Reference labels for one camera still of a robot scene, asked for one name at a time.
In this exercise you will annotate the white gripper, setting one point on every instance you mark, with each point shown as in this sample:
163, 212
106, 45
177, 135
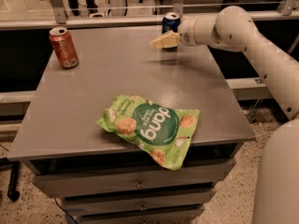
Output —
187, 33

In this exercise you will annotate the blue pepsi can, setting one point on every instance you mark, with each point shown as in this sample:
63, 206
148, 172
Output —
171, 21

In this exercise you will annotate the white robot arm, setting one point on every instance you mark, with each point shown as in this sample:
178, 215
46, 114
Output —
277, 190

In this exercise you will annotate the green rice chip bag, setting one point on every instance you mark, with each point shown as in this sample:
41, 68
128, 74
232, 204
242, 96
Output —
164, 133

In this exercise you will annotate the orange soda can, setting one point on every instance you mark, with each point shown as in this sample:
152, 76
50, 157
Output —
64, 48

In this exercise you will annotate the grey drawer cabinet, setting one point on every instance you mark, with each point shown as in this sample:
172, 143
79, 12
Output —
99, 177

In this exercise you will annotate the black stand leg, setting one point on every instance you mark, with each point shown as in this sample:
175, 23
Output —
12, 192

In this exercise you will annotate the metal railing frame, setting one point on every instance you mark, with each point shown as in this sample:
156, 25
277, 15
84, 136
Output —
33, 14

